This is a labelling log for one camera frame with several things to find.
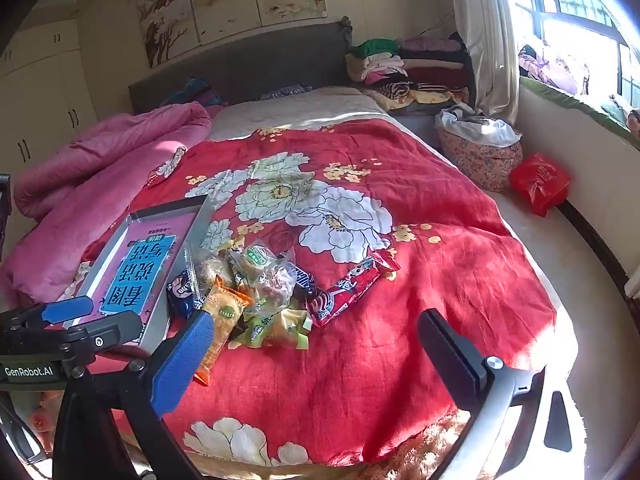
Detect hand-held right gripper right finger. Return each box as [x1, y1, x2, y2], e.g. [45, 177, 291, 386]
[417, 308, 573, 480]

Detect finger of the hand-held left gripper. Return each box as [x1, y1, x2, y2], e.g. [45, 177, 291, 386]
[0, 296, 95, 332]
[62, 309, 145, 358]

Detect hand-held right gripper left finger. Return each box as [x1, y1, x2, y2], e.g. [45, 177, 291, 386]
[54, 308, 217, 480]

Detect blue cookie packet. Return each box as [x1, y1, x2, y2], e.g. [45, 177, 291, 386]
[166, 269, 202, 319]

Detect orange cracker packet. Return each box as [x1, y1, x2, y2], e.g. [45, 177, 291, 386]
[194, 274, 254, 387]

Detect clear bag of pastries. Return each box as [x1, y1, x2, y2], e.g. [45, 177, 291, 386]
[184, 242, 236, 306]

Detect clear candy packet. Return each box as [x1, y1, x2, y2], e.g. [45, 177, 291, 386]
[250, 259, 297, 317]

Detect red cartoon snack packet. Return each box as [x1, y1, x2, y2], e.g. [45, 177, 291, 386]
[304, 251, 402, 329]

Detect clear green-label pastry packet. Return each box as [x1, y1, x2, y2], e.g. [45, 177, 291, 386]
[229, 244, 281, 291]

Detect grey shallow box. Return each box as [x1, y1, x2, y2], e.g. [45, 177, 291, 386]
[62, 194, 211, 358]

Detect brown chocolate bar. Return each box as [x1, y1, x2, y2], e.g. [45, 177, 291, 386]
[292, 266, 319, 297]

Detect red floral blanket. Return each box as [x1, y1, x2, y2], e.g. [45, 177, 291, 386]
[82, 122, 556, 467]

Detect beige fluffy rug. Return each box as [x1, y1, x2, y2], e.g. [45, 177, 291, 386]
[120, 405, 506, 480]

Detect pink and blue book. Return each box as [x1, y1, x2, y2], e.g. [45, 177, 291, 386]
[75, 212, 198, 321]

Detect pink quilt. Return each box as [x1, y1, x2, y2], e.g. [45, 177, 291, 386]
[0, 101, 213, 306]

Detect floral fabric basket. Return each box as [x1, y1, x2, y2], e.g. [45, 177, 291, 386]
[437, 127, 523, 193]

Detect red plastic bag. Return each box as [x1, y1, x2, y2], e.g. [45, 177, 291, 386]
[509, 152, 572, 217]

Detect white wardrobe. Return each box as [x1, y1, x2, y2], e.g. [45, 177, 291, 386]
[0, 10, 98, 196]

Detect white crumpled cloth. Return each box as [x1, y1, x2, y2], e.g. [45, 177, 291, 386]
[434, 105, 522, 148]

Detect blue patterned cloth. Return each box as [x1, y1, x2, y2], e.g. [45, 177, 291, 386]
[165, 76, 226, 108]

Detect cream bed sheet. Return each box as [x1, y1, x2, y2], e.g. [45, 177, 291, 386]
[207, 85, 396, 142]

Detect green windowsill mat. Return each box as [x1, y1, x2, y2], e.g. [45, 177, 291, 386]
[520, 75, 640, 151]

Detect pile of folded clothes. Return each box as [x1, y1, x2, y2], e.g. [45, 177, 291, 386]
[345, 32, 476, 111]

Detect dark patterned pillow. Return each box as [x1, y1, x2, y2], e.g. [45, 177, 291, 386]
[257, 84, 313, 102]

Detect grey bed headboard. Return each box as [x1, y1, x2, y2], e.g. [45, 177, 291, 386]
[128, 17, 353, 116]

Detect purple clothes on windowsill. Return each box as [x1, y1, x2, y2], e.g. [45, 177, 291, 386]
[517, 44, 593, 96]

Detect white curtain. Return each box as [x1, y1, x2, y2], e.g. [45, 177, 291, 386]
[447, 0, 523, 131]

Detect tree wall painting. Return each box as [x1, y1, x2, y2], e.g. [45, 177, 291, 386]
[136, 0, 328, 68]

